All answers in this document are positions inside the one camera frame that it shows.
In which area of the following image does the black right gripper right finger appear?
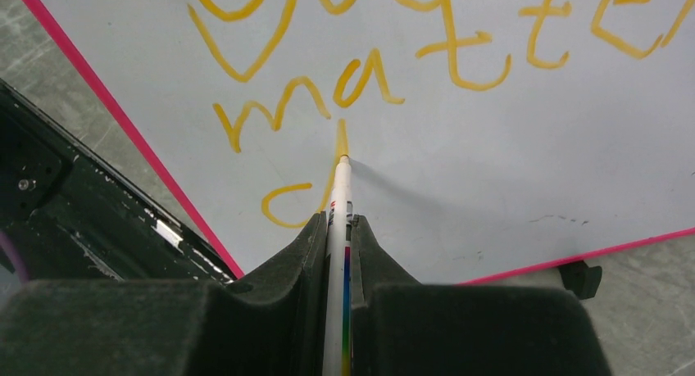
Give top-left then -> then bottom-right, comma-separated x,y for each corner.
352,215 -> 611,375

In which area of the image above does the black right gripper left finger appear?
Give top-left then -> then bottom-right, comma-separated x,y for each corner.
1,213 -> 326,375

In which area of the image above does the white rainbow marker pen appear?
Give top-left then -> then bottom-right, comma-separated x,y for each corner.
321,155 -> 352,375

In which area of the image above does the pink framed whiteboard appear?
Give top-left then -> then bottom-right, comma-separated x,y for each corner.
22,0 -> 694,283

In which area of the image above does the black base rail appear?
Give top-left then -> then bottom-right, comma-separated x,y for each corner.
1,83 -> 236,289

